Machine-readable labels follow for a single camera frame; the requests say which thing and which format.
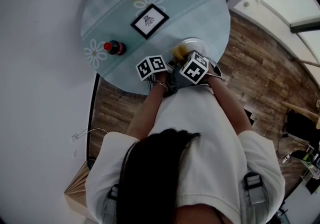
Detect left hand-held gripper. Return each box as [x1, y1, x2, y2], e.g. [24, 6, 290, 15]
[135, 55, 179, 97]

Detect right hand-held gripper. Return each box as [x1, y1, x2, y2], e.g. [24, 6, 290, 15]
[173, 51, 222, 86]

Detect bread roll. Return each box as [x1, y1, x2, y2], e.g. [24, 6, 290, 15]
[171, 44, 191, 65]

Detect person's right forearm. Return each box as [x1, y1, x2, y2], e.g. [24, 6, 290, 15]
[206, 66, 253, 135]

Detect person's left forearm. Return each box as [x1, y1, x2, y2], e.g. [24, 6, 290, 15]
[126, 74, 168, 141]

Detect round table with blue cloth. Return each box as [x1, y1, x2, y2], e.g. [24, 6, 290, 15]
[80, 0, 231, 96]

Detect cola bottle with red cap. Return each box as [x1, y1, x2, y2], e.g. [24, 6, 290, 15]
[103, 40, 127, 56]

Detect black box device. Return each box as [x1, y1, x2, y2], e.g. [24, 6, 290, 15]
[243, 109, 256, 126]

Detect person's white shirt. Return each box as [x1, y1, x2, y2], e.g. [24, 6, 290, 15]
[84, 85, 286, 224]

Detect glass sliding door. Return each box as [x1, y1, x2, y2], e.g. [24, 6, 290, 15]
[226, 0, 320, 68]

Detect light wooden table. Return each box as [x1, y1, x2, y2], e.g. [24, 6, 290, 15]
[282, 58, 320, 131]

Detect black bag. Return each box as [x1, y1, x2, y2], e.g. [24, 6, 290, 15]
[284, 109, 320, 148]

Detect black round stool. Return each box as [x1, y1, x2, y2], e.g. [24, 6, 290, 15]
[86, 157, 98, 171]

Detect white power strip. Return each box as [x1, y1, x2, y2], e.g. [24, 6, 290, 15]
[279, 152, 292, 166]

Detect beige ribbed box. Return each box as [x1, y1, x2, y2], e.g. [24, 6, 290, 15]
[64, 160, 95, 221]

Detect rose gold bracelet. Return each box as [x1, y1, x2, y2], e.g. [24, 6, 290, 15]
[152, 80, 168, 93]

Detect black picture frame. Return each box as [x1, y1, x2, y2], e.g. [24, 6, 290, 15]
[130, 4, 170, 40]

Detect white wall cable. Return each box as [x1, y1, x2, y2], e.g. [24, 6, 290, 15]
[77, 127, 111, 138]

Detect grey shoulder strap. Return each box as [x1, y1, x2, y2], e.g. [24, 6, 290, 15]
[102, 184, 120, 224]
[243, 171, 270, 224]

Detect white wire rack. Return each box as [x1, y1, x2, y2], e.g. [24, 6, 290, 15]
[299, 145, 320, 188]

